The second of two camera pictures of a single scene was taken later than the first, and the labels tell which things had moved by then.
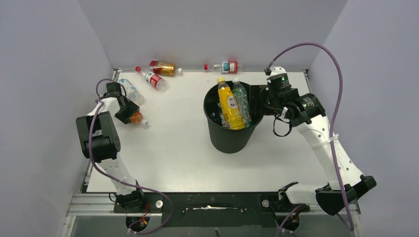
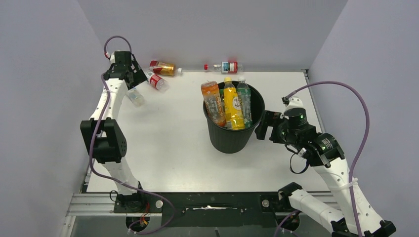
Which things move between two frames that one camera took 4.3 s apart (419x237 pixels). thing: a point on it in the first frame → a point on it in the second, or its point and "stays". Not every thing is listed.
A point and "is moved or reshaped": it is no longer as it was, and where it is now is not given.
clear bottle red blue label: (227, 67) stays
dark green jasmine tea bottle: (239, 92) is moved or reshaped
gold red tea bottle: (159, 67) stays
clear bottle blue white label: (132, 93) stays
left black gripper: (133, 108) → (139, 77)
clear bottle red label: (154, 79) stays
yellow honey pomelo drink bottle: (230, 105) is moved or reshaped
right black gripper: (257, 93) → (270, 118)
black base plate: (218, 210) stays
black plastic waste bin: (229, 139) stays
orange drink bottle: (137, 118) → (214, 102)
